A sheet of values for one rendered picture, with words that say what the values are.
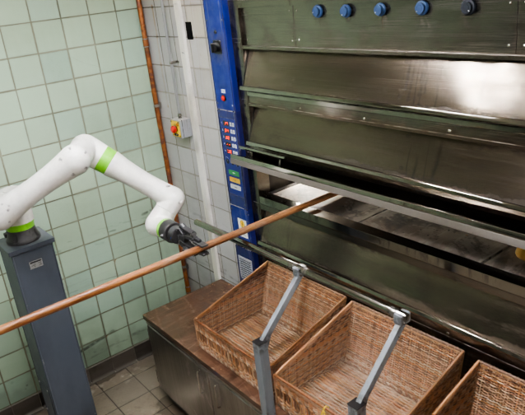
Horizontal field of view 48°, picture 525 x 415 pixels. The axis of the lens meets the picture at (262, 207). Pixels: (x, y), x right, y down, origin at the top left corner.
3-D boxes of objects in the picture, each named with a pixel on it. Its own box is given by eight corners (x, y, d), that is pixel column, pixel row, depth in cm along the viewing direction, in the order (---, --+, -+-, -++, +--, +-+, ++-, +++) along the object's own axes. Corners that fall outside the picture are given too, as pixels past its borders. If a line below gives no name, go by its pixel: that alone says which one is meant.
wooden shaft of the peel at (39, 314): (-3, 338, 190) (-6, 330, 189) (-6, 334, 193) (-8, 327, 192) (358, 188, 287) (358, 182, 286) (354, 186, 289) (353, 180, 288)
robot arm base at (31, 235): (-6, 234, 277) (-9, 222, 275) (26, 223, 285) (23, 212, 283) (12, 249, 257) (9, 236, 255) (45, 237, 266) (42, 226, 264)
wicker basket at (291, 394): (355, 351, 266) (351, 297, 256) (466, 410, 225) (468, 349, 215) (273, 405, 239) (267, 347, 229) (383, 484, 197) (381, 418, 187)
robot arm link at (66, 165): (-31, 217, 238) (72, 142, 229) (-15, 203, 253) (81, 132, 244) (-7, 241, 242) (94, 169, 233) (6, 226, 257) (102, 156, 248)
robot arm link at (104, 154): (61, 156, 247) (74, 132, 244) (69, 148, 259) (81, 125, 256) (100, 179, 252) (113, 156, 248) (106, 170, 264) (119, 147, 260)
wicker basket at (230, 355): (273, 305, 310) (267, 258, 300) (352, 348, 268) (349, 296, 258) (195, 346, 283) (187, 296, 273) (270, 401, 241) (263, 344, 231)
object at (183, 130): (183, 132, 333) (180, 115, 330) (192, 135, 326) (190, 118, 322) (172, 136, 329) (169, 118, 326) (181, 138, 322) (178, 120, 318)
